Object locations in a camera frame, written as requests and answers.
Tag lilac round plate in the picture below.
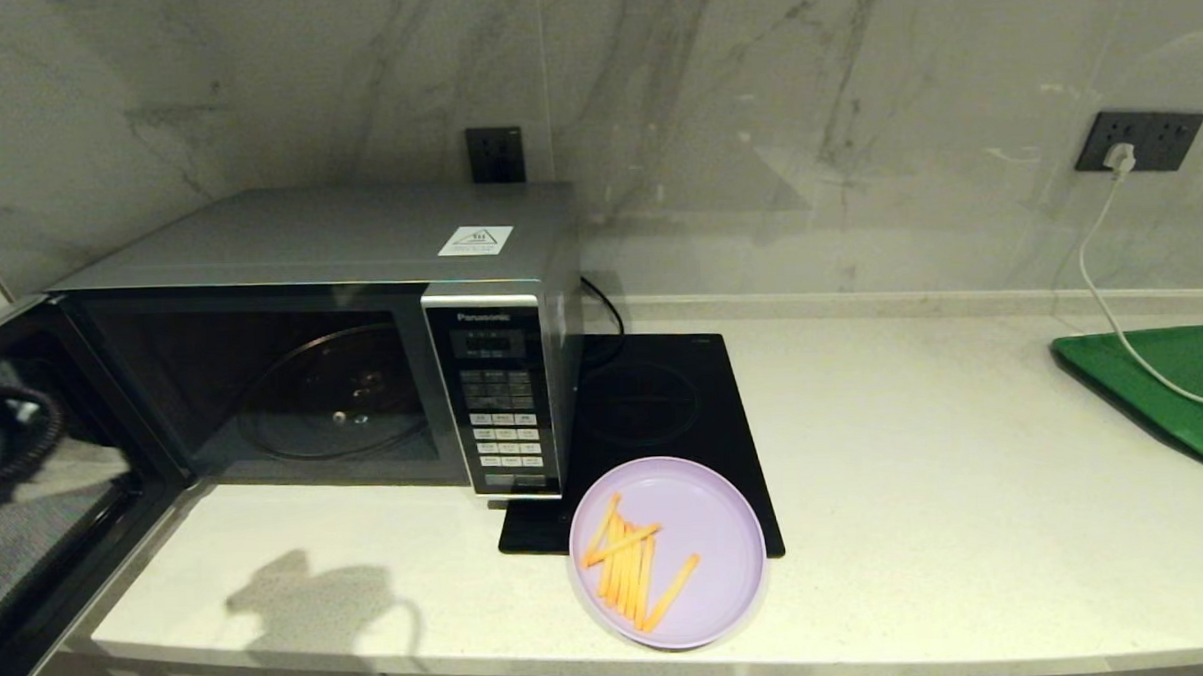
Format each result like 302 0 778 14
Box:
564 452 772 655

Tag black microwave control panel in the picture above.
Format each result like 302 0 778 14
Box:
420 292 560 503

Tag black induction cooktop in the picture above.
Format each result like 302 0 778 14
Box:
489 329 786 569

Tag orange french fry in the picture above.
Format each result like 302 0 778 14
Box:
582 521 664 569
637 553 704 634
581 491 626 566
622 522 648 618
632 534 662 623
610 517 637 611
596 512 626 601

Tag small black wall socket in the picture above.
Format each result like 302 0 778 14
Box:
463 126 526 185

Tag white power cable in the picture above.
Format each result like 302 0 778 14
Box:
1074 162 1203 418

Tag green plastic tray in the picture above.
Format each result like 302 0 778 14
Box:
1049 324 1203 483

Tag silver Panasonic microwave oven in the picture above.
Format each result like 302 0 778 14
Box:
41 177 593 518

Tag white warning sticker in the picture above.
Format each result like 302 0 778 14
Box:
436 224 514 258

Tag wide black wall socket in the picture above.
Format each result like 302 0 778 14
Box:
1073 106 1203 174

